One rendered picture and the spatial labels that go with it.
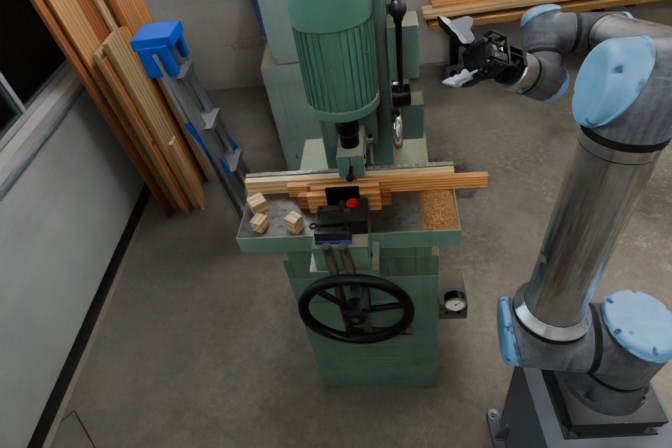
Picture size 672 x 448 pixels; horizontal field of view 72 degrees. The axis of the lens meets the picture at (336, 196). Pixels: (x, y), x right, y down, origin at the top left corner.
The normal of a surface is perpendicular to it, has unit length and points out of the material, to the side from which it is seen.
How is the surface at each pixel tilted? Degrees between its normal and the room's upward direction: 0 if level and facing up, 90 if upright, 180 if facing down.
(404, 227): 0
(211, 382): 0
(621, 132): 87
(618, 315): 9
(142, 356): 0
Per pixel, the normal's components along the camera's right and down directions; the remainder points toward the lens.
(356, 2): 0.60, 0.48
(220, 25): 0.00, 0.69
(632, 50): -0.14, -0.54
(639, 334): 0.00, -0.70
